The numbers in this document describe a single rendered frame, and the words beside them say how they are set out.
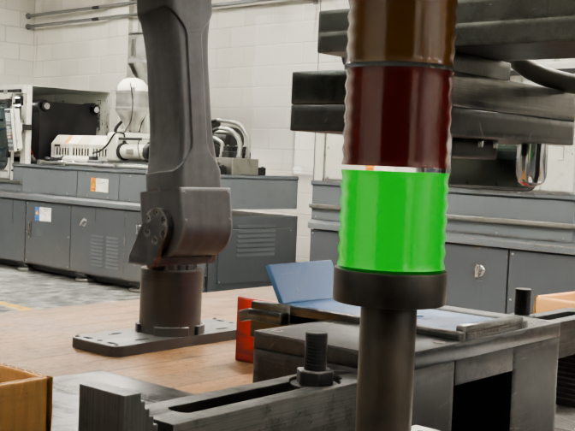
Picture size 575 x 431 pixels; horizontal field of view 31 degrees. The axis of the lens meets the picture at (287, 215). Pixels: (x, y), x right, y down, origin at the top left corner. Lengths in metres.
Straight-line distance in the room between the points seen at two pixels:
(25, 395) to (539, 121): 0.36
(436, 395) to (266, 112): 9.35
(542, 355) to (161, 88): 0.49
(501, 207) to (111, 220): 3.66
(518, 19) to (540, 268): 5.20
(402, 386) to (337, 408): 0.16
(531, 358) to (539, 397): 0.03
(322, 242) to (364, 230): 6.37
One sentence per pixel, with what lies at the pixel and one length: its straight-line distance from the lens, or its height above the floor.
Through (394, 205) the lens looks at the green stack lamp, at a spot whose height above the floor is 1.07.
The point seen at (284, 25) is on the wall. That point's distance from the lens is 9.85.
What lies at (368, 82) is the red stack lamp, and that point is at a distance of 0.35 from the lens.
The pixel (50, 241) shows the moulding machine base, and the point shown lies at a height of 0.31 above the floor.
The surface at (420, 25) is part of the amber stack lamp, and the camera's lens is 0.35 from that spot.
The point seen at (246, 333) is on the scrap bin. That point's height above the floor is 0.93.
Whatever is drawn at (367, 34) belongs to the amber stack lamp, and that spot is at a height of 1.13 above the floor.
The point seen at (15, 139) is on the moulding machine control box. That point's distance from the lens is 9.46.
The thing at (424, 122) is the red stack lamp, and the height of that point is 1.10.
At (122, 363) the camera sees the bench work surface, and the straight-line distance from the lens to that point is 0.93.
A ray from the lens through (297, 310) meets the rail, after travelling 0.68.
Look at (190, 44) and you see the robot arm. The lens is 1.02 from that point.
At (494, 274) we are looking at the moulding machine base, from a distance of 5.92.
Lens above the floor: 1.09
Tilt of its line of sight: 3 degrees down
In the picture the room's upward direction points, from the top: 2 degrees clockwise
